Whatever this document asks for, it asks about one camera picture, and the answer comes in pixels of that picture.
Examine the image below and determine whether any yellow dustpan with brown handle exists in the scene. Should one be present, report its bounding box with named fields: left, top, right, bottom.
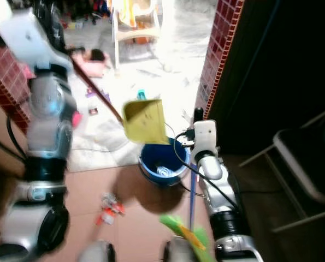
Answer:
left=69, top=55, right=168, bottom=146

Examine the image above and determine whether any green broom with blue handle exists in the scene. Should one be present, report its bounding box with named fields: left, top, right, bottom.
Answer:
left=159, top=174, right=213, bottom=262

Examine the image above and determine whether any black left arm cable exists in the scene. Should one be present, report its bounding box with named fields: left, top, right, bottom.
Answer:
left=5, top=115, right=27, bottom=159

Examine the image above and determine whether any blue plastic bucket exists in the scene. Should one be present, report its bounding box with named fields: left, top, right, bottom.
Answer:
left=139, top=136, right=191, bottom=188

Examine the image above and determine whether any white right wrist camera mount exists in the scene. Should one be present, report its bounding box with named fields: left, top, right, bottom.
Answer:
left=193, top=120, right=218, bottom=157

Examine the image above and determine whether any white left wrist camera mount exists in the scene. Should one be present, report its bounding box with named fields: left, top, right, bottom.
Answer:
left=0, top=8, right=74, bottom=75

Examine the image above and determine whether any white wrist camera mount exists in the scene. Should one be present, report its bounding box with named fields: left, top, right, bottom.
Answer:
left=193, top=120, right=218, bottom=157
left=0, top=8, right=74, bottom=75

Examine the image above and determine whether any white plastic chair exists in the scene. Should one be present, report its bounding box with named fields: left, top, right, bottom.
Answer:
left=111, top=0, right=162, bottom=73

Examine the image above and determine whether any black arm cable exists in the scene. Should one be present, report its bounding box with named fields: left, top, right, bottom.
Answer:
left=172, top=131, right=239, bottom=211
left=5, top=115, right=27, bottom=159

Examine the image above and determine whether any red and white litter wrapper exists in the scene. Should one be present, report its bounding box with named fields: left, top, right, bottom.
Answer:
left=98, top=193, right=126, bottom=225

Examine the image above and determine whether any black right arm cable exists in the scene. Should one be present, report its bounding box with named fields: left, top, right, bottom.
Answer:
left=172, top=131, right=239, bottom=211

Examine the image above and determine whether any orange cloth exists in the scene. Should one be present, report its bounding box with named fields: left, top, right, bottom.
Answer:
left=117, top=0, right=153, bottom=29

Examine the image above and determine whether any grey robot foot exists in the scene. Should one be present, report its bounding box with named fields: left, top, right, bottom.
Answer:
left=163, top=240, right=196, bottom=262

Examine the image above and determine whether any dark metal rack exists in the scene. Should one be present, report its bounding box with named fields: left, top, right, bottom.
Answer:
left=238, top=103, right=325, bottom=234

